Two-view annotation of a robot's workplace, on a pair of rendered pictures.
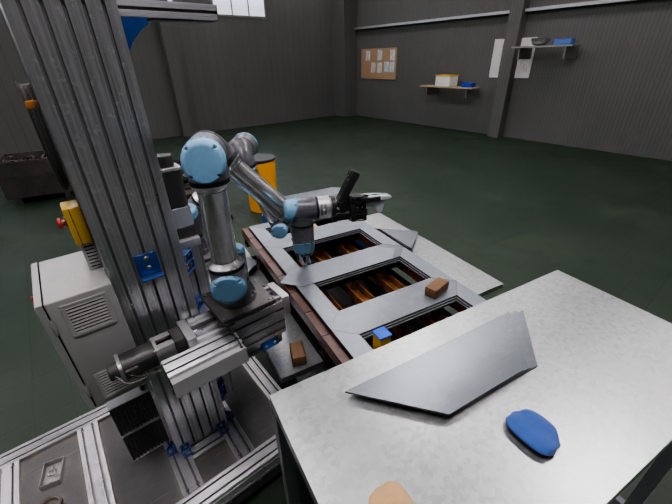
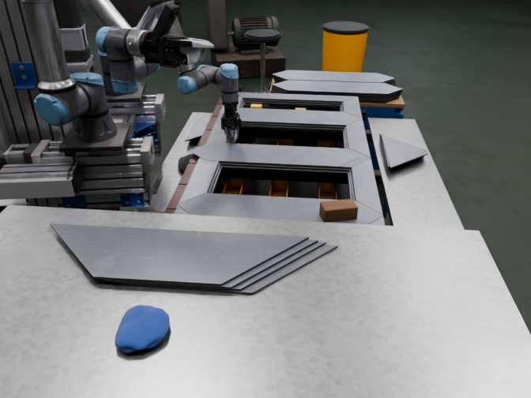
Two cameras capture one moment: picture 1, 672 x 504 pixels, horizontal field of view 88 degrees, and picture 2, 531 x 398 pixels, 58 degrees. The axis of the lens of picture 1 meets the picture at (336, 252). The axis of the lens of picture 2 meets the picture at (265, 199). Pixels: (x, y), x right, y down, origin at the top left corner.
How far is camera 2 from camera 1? 1.05 m
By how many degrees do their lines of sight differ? 29
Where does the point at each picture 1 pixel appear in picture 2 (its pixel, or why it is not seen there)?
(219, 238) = (39, 52)
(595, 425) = (215, 364)
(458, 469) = (44, 315)
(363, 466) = not seen: outside the picture
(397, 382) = (96, 237)
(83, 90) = not seen: outside the picture
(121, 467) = not seen: hidden behind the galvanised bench
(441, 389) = (119, 258)
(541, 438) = (129, 332)
